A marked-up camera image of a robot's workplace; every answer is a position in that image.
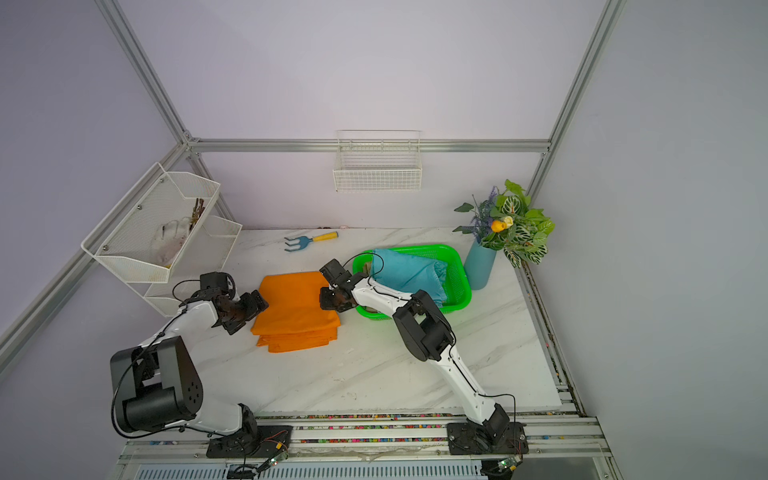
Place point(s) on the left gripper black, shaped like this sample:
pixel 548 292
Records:
pixel 254 305

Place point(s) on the teal vase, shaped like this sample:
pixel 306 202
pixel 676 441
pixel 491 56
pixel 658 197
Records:
pixel 478 265

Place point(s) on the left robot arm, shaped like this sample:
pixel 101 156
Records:
pixel 156 386

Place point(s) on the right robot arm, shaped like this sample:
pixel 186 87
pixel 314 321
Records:
pixel 428 336

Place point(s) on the brown dried twigs in shelf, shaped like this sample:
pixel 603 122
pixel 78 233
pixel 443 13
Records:
pixel 197 212

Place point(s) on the small garden fork yellow handle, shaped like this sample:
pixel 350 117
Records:
pixel 302 242

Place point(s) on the aluminium frame rails front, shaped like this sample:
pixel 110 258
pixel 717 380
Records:
pixel 388 446

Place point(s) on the white wire wall basket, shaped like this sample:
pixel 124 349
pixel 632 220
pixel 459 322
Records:
pixel 376 161

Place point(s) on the orange pants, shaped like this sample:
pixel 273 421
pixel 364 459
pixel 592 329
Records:
pixel 294 320

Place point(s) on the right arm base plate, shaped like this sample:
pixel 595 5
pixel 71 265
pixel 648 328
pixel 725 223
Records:
pixel 470 439

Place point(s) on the clear plastic bag in shelf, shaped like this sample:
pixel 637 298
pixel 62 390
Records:
pixel 169 240

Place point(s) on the artificial plant bouquet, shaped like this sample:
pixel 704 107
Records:
pixel 506 221

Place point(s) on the green plastic basket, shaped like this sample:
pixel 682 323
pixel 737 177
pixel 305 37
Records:
pixel 457 286

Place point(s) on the white mesh lower shelf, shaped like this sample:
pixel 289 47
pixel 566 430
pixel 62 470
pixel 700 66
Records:
pixel 208 251

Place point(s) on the teal pants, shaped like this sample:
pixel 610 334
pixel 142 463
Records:
pixel 409 273

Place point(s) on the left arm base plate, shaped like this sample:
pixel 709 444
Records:
pixel 261 442

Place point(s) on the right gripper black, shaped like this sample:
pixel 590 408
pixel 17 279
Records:
pixel 327 304

